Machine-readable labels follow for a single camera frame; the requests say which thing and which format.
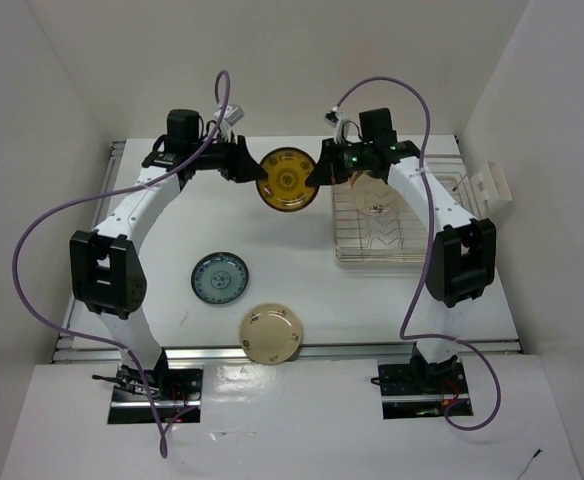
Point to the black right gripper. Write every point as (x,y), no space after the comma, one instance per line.
(328,169)

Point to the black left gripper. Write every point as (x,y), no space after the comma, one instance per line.
(240,165)

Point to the yellow plate with dark rim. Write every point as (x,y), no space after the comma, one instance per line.
(284,189)

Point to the beige plate with green brushstroke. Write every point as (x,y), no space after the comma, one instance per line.
(372,196)

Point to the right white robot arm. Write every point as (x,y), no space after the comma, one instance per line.
(460,249)

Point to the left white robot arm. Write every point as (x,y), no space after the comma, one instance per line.
(107,275)

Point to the blue floral plate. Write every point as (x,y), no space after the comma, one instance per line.
(220,278)

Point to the beige plate with flower motifs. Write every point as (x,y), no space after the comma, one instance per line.
(270,333)

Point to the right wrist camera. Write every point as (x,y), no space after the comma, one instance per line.
(344,129)

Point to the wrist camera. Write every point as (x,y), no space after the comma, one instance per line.
(344,129)
(226,118)

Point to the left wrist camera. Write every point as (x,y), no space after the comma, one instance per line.
(226,118)

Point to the wire dish rack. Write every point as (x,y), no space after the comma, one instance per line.
(395,237)

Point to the aluminium frame rail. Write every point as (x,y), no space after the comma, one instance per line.
(350,308)

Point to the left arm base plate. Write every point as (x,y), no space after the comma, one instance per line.
(180,400)

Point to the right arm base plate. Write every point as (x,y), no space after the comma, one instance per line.
(407,392)

